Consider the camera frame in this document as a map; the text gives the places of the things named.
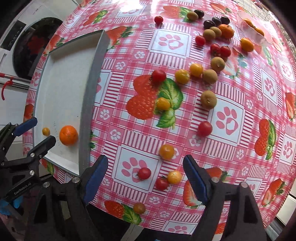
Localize small yellow tomato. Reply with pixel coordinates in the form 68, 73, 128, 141
42, 128, 50, 136
156, 97, 171, 111

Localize yellow-brown tomato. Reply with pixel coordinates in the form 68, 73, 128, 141
159, 144, 175, 161

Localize large orange mandarin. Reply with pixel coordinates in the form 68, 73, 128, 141
59, 125, 78, 146

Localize brownish tomato at table edge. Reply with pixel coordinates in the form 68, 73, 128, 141
133, 202, 146, 214

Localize grey rectangular tray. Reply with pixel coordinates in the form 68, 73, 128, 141
33, 30, 109, 176

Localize white front-load washing machine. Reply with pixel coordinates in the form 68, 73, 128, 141
1, 1, 78, 126

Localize pink strawberry checkered tablecloth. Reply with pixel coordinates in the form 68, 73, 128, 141
22, 0, 296, 236

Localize brown longan beside yellow tomato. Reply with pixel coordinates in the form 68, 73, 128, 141
202, 69, 218, 84

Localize yellow tomato beside longan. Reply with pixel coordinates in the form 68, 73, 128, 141
189, 63, 203, 77

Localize brown longan mid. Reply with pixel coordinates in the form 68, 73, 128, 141
210, 57, 225, 72

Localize red cherry tomato pair left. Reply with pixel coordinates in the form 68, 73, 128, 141
210, 44, 220, 56

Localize red cherry tomato pair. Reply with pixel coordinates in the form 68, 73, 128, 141
210, 44, 220, 56
220, 46, 231, 57

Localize red cherry tomato pair right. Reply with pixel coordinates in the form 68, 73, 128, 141
220, 46, 231, 57

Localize red cherry tomato centre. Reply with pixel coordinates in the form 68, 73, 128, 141
195, 35, 206, 47

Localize orange kumquat near bowl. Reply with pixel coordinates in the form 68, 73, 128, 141
240, 38, 254, 53

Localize mandarin near plums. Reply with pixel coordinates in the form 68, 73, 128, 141
218, 24, 234, 40

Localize dark plum front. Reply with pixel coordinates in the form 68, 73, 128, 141
203, 20, 216, 30

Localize dark plum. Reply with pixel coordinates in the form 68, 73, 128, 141
203, 20, 216, 30
212, 17, 222, 27
194, 9, 204, 19
220, 16, 230, 25

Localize dark plum middle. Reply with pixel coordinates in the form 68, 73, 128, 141
212, 17, 222, 27

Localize orange fruit in bowl right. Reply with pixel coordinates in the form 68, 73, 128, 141
255, 28, 264, 36

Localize orange fruit in bowl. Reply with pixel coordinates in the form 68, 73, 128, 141
243, 18, 255, 29
255, 28, 264, 36

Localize dark plum top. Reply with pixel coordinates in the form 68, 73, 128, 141
220, 16, 230, 25

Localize clear glass bowl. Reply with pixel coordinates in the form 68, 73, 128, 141
237, 11, 273, 47

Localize green-brown kiwi far left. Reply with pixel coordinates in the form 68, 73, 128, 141
187, 11, 199, 22

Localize orange fruit in bowl left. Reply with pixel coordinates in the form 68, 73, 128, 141
243, 18, 255, 29

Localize dark plum far left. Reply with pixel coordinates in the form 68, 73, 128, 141
194, 9, 204, 19

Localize lone red cherry tomato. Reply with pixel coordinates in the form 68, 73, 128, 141
154, 16, 164, 25

